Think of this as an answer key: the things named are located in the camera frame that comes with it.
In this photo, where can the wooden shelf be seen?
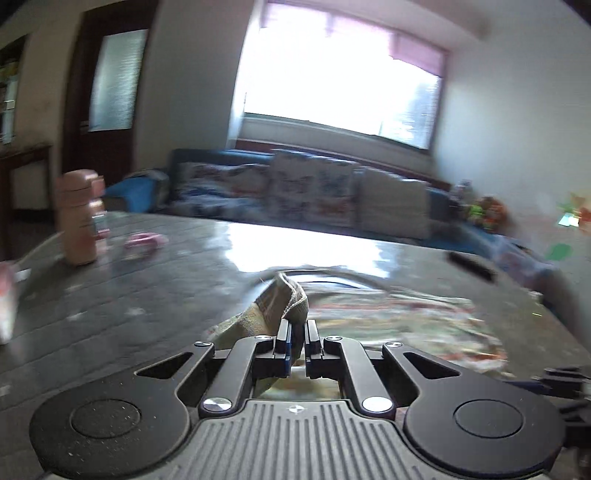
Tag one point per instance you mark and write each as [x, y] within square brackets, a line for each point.
[11, 92]

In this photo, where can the white cushion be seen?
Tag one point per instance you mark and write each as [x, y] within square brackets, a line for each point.
[395, 205]

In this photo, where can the printed blanket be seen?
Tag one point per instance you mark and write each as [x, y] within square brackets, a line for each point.
[217, 189]

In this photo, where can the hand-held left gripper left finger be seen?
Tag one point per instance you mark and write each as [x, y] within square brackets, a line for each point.
[287, 344]

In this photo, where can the dark wooden door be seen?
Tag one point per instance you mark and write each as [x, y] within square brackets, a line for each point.
[108, 81]

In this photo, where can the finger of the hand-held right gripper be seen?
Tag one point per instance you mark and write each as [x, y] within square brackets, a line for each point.
[565, 381]

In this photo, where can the floral printed cushion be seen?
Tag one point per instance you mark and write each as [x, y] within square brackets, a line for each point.
[314, 189]

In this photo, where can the pink window blind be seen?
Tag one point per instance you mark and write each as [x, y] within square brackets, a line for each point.
[415, 50]

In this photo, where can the pink bottle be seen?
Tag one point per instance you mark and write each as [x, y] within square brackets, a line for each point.
[78, 219]

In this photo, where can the colourful pinwheel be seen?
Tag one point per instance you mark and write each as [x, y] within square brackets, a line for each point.
[569, 214]

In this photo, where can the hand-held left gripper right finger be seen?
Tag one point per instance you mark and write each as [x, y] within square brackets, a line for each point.
[308, 344]

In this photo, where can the black remote control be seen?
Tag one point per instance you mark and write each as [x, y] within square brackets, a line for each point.
[471, 266]

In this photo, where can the white object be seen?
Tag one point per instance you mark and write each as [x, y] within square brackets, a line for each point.
[6, 307]

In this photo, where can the large window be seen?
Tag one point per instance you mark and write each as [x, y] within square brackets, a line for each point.
[341, 78]

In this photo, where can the colourful toys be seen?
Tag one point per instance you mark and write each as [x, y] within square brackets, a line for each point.
[485, 211]

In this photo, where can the blue sofa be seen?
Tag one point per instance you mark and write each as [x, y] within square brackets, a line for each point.
[138, 191]

